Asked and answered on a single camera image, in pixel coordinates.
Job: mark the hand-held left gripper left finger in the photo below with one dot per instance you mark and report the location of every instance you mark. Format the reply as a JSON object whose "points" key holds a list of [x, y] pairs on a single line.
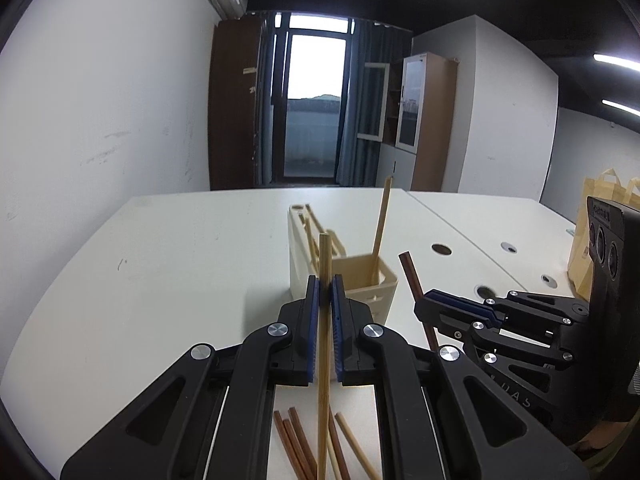
{"points": [[312, 320]]}

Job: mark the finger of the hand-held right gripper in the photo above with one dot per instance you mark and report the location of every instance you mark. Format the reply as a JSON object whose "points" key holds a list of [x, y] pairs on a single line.
{"points": [[520, 347], [450, 317]]}

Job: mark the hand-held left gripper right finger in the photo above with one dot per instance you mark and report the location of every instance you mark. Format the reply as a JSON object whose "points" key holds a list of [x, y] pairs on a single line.
{"points": [[337, 320]]}

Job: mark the cream slotted utensil holder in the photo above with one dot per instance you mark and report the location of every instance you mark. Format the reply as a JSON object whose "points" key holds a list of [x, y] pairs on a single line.
{"points": [[301, 270]]}

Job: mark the brown wooden chopstick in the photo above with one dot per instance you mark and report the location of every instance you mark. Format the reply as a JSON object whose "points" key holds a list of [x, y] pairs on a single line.
{"points": [[300, 455], [290, 445], [302, 435], [411, 275], [337, 447]]}

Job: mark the light bamboo chopstick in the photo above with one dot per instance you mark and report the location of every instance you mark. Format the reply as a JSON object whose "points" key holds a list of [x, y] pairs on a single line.
{"points": [[324, 260], [315, 217], [383, 220], [357, 447], [307, 237]]}

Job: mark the tan paper bag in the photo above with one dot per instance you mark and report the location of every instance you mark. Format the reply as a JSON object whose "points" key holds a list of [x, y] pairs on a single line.
{"points": [[580, 240]]}

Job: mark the yellow-green clothing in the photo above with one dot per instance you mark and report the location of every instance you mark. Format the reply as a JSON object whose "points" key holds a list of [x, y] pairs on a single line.
{"points": [[607, 465]]}

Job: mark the blue-grey curtain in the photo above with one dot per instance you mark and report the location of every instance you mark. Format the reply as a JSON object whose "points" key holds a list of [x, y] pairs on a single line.
{"points": [[360, 160]]}

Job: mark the wooden glass-door cabinet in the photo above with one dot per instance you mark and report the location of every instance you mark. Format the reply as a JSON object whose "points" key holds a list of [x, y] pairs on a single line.
{"points": [[432, 125]]}

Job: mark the ceiling strip light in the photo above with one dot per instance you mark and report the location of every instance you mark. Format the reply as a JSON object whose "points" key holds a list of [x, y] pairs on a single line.
{"points": [[617, 60], [622, 106]]}

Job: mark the glass balcony door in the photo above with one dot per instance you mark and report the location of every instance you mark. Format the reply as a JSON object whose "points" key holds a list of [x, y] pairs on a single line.
{"points": [[312, 110]]}

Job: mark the dark wooden wardrobe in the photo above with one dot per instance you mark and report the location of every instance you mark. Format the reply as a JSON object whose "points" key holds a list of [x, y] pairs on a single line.
{"points": [[232, 110]]}

